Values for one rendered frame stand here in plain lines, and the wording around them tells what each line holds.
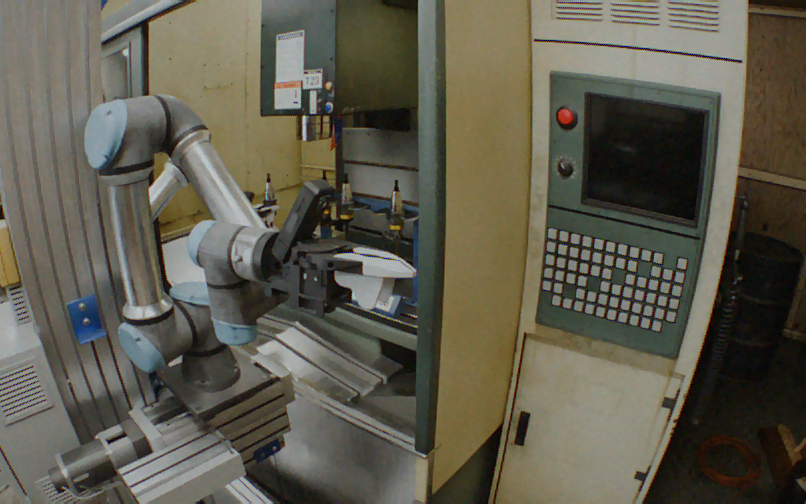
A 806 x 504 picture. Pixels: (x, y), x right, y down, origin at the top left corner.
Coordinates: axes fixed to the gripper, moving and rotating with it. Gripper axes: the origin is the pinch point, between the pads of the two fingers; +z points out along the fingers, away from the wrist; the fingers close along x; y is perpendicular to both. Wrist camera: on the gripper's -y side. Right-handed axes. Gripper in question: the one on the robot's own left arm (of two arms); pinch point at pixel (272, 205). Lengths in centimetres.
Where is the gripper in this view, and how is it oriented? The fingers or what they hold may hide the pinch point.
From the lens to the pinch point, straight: 202.0
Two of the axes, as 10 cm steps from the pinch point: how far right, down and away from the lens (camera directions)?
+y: 0.1, 9.4, 3.4
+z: 6.0, -2.8, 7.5
